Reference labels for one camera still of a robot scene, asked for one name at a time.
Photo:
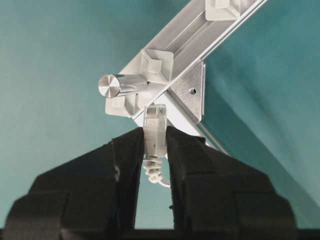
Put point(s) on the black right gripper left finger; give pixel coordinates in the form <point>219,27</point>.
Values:
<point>92,197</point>

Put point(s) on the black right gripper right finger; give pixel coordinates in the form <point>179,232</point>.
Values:
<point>217,197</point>

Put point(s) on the aluminium pin at right corner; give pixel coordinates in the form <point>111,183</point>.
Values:
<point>118,85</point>

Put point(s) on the aluminium corner bracket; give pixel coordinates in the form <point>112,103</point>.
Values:
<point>189,91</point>

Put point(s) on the aluminium extrusion frame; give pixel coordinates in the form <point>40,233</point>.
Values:
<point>187,39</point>

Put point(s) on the white plastic cable clip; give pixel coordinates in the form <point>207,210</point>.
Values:
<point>222,10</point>

